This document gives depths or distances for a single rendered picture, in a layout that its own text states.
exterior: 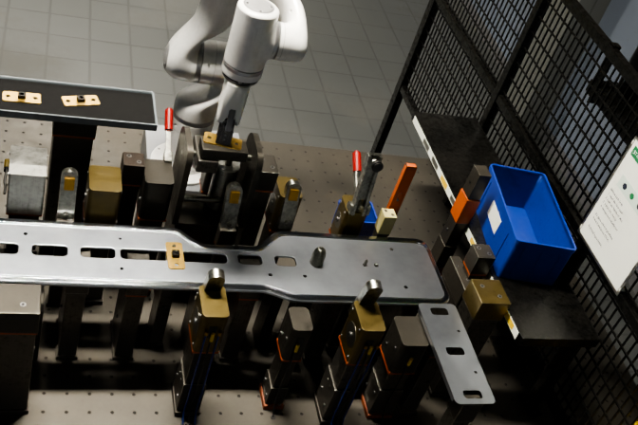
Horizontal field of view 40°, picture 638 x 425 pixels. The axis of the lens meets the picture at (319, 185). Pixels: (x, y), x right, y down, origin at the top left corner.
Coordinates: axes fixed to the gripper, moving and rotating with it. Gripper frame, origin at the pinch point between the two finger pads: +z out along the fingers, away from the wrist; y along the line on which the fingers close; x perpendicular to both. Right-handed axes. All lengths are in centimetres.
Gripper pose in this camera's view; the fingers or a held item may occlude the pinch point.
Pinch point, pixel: (224, 133)
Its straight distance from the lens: 192.6
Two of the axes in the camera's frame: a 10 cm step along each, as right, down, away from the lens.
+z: -2.8, 7.5, 6.0
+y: 0.1, 6.3, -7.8
